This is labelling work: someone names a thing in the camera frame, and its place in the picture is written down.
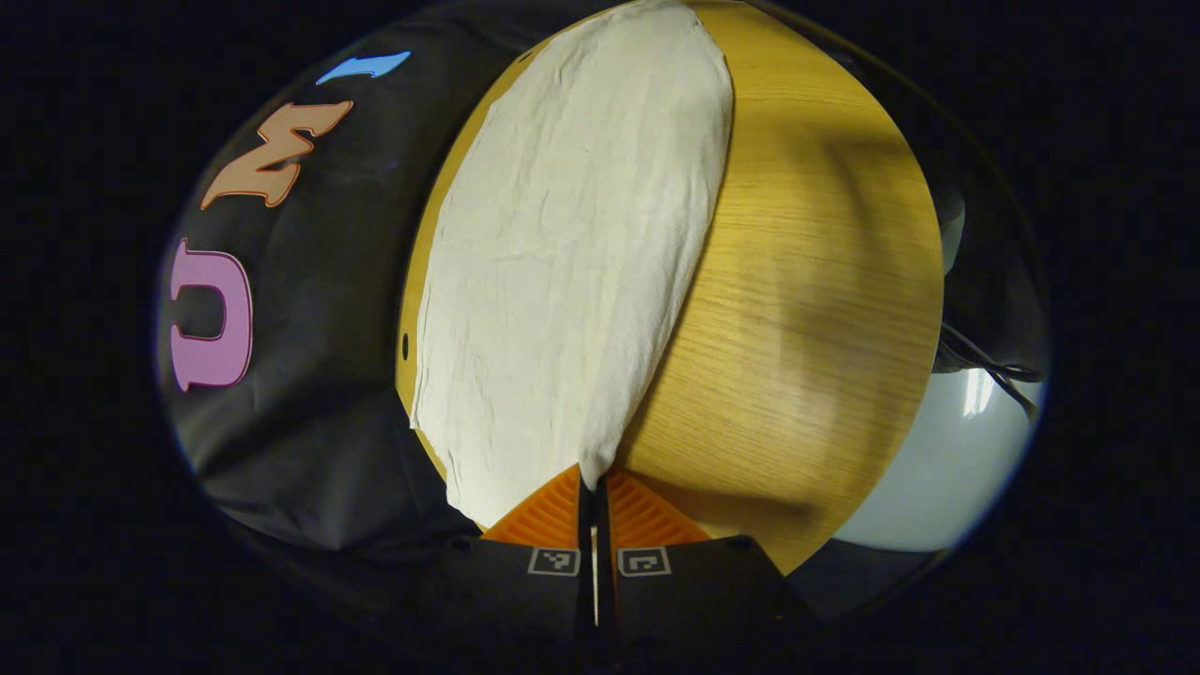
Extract white jeans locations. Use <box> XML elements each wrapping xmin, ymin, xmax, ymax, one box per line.
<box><xmin>411</xmin><ymin>0</ymin><xmax>736</xmax><ymax>532</ymax></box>

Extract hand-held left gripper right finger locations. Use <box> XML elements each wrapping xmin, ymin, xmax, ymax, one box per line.
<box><xmin>597</xmin><ymin>469</ymin><xmax>818</xmax><ymax>657</ymax></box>

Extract black backdrop cloth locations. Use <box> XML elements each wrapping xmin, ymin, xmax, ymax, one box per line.
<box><xmin>155</xmin><ymin>0</ymin><xmax>610</xmax><ymax>568</ymax></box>

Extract black floor cable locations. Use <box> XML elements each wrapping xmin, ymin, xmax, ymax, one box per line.
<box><xmin>935</xmin><ymin>322</ymin><xmax>1044</xmax><ymax>420</ymax></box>

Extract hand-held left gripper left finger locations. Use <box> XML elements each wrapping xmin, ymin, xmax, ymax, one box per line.
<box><xmin>422</xmin><ymin>464</ymin><xmax>597</xmax><ymax>657</ymax></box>

